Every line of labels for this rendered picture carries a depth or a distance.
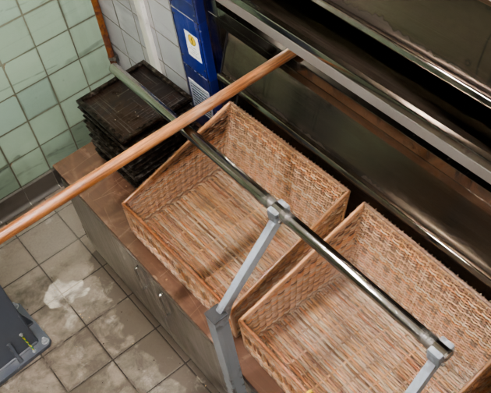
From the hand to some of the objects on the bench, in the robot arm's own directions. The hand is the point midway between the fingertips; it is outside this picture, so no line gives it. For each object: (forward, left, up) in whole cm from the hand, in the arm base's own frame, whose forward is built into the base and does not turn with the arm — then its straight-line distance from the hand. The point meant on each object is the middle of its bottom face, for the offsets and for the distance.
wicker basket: (+16, +75, -90) cm, 118 cm away
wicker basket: (+75, +71, -90) cm, 137 cm away
